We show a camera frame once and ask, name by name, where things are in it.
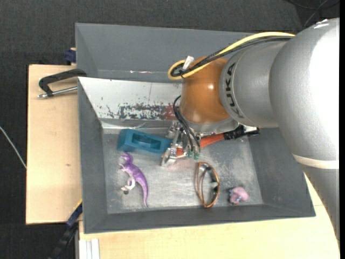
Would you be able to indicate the pale flat board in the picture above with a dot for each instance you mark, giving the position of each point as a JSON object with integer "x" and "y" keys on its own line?
{"x": 51, "y": 150}

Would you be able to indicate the orange-brown sunglasses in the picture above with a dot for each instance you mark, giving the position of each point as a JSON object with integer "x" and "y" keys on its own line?
{"x": 214, "y": 183}

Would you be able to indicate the purple toy dinosaur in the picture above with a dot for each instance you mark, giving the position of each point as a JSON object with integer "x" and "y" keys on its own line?
{"x": 138, "y": 174}

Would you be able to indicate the small pink toy animal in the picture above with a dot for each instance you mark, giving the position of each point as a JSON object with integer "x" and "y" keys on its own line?
{"x": 239, "y": 194}

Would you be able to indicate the grey metal bin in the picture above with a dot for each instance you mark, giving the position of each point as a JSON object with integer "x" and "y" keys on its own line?
{"x": 172, "y": 187}

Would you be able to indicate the teal hollow block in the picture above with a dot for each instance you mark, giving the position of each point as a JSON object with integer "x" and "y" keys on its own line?
{"x": 126, "y": 142}

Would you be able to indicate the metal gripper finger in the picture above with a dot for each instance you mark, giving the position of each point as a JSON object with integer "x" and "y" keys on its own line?
{"x": 173, "y": 148}
{"x": 167, "y": 159}

